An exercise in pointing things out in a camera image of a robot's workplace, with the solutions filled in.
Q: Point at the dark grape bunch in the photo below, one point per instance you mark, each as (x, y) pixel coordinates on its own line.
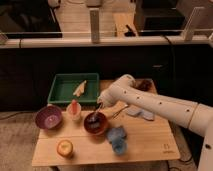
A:
(144, 85)

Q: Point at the red bowl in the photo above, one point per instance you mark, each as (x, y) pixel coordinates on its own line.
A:
(97, 127)

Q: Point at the metal spoon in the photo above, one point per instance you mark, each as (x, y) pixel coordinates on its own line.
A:
(119, 111)

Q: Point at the left metal post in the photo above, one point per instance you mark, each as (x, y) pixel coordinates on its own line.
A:
(94, 23)

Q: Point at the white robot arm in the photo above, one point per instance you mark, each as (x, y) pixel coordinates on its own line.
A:
(197, 117)

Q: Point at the green plastic tray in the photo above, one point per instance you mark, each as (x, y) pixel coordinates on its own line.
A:
(64, 85)

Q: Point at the light blue cloth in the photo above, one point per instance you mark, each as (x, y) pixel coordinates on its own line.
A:
(139, 112)

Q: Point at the purple bowl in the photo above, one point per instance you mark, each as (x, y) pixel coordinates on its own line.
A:
(48, 117)

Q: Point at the metal post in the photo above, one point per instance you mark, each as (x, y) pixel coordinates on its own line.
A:
(94, 23)
(192, 23)

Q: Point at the right metal post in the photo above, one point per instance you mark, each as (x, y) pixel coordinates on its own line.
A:
(192, 23)

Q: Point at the yellow banana piece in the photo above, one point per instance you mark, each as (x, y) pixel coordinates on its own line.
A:
(80, 89)

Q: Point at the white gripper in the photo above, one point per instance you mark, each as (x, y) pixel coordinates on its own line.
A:
(103, 99)

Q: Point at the black object on floor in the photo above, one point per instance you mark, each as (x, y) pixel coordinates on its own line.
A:
(129, 32)

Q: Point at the yellow red apple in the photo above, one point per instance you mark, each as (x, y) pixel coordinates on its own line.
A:
(65, 148)

